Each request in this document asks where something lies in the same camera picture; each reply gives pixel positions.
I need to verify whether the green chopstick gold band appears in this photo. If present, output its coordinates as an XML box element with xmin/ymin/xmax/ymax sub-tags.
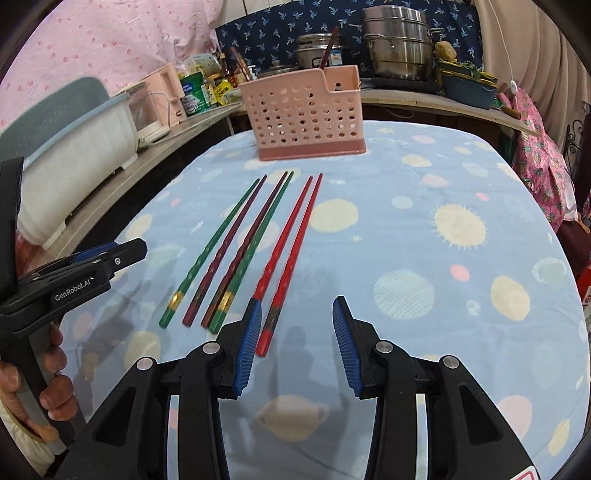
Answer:
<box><xmin>158</xmin><ymin>178</ymin><xmax>260</xmax><ymax>329</ymax></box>

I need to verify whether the green chopstick dark band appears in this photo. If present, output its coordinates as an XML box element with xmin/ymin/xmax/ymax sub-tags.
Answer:
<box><xmin>208</xmin><ymin>177</ymin><xmax>293</xmax><ymax>334</ymax></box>

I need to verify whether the bright red black-band chopstick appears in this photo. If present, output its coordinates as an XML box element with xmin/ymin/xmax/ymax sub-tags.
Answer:
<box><xmin>256</xmin><ymin>174</ymin><xmax>324</xmax><ymax>358</ymax></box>

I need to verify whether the dark red patterned chopstick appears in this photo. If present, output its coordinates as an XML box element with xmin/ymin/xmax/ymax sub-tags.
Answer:
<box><xmin>182</xmin><ymin>176</ymin><xmax>266</xmax><ymax>327</ymax></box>

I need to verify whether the dark maroon wavy chopstick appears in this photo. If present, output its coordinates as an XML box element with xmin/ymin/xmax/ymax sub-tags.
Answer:
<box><xmin>318</xmin><ymin>26</ymin><xmax>339</xmax><ymax>70</ymax></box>

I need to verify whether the person's left hand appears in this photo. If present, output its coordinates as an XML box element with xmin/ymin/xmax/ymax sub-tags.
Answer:
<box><xmin>1</xmin><ymin>323</ymin><xmax>78</xmax><ymax>445</ymax></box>

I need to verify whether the blue planet-print tablecloth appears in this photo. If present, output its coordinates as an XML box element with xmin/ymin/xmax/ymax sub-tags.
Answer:
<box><xmin>63</xmin><ymin>122</ymin><xmax>590</xmax><ymax>479</ymax></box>

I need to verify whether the white dish rack blue lid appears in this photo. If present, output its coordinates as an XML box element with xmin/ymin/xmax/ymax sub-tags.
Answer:
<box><xmin>1</xmin><ymin>77</ymin><xmax>137</xmax><ymax>248</ymax></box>

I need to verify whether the white blender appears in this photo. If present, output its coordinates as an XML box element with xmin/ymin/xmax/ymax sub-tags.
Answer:
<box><xmin>126</xmin><ymin>82</ymin><xmax>170</xmax><ymax>150</ymax></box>

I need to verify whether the pink perforated utensil basket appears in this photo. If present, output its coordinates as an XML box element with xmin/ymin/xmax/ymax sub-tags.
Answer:
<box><xmin>239</xmin><ymin>65</ymin><xmax>367</xmax><ymax>161</ymax></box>

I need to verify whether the wooden counter shelf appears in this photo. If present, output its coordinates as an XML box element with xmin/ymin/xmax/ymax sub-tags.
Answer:
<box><xmin>31</xmin><ymin>89</ymin><xmax>539</xmax><ymax>267</ymax></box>

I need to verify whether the pink electric kettle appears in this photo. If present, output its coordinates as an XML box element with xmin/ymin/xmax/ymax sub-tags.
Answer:
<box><xmin>140</xmin><ymin>63</ymin><xmax>187</xmax><ymax>127</ymax></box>

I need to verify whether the green milk powder can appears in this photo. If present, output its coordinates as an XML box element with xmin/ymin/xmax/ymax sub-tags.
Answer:
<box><xmin>180</xmin><ymin>71</ymin><xmax>211</xmax><ymax>117</ymax></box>

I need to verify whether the pink floral apron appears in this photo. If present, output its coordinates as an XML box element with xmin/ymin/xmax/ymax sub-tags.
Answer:
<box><xmin>499</xmin><ymin>88</ymin><xmax>578</xmax><ymax>232</ymax></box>

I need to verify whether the yellow snack packet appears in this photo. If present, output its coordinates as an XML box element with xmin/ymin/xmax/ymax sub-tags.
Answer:
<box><xmin>213</xmin><ymin>79</ymin><xmax>233</xmax><ymax>105</ymax></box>

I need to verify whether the small steel lidded pot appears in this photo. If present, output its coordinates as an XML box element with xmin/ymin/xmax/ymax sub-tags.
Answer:
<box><xmin>257</xmin><ymin>62</ymin><xmax>300</xmax><ymax>79</ymax></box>

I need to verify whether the dark blue plastic basin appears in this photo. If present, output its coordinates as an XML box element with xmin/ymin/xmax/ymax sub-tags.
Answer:
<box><xmin>441</xmin><ymin>72</ymin><xmax>498</xmax><ymax>110</ymax></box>

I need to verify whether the pink dotted curtain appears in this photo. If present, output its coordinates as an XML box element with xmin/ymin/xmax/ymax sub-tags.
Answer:
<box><xmin>1</xmin><ymin>0</ymin><xmax>223</xmax><ymax>129</ymax></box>

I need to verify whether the silver rice cooker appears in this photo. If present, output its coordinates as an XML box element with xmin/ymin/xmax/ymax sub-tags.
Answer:
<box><xmin>295</xmin><ymin>33</ymin><xmax>348</xmax><ymax>69</ymax></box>

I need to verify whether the yellow colander with greens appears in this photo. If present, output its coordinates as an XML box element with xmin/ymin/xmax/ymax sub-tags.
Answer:
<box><xmin>435</xmin><ymin>58</ymin><xmax>499</xmax><ymax>87</ymax></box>

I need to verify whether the large steel steamer pot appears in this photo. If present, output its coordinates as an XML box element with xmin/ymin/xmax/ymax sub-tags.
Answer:
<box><xmin>362</xmin><ymin>5</ymin><xmax>444</xmax><ymax>81</ymax></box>

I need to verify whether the navy floral backsplash cloth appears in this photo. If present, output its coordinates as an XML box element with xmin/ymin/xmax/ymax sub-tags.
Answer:
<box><xmin>216</xmin><ymin>0</ymin><xmax>483</xmax><ymax>74</ymax></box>

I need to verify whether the beige hanging curtain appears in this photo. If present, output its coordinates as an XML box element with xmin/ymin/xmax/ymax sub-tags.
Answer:
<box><xmin>474</xmin><ymin>0</ymin><xmax>590</xmax><ymax>147</ymax></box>

